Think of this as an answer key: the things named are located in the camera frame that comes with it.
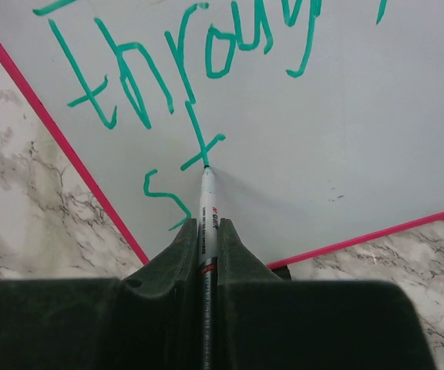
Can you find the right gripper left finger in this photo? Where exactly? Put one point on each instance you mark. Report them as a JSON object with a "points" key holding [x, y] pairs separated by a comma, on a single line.
{"points": [[142, 321]]}

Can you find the green whiteboard marker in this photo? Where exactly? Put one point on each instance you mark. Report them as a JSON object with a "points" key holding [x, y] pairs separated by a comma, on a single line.
{"points": [[207, 259]]}

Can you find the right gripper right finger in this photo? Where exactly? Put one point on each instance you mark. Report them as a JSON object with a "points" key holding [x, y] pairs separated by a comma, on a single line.
{"points": [[266, 322]]}

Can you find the whiteboard with pink frame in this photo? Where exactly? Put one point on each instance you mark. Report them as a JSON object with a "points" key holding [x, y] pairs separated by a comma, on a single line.
{"points": [[323, 121]]}

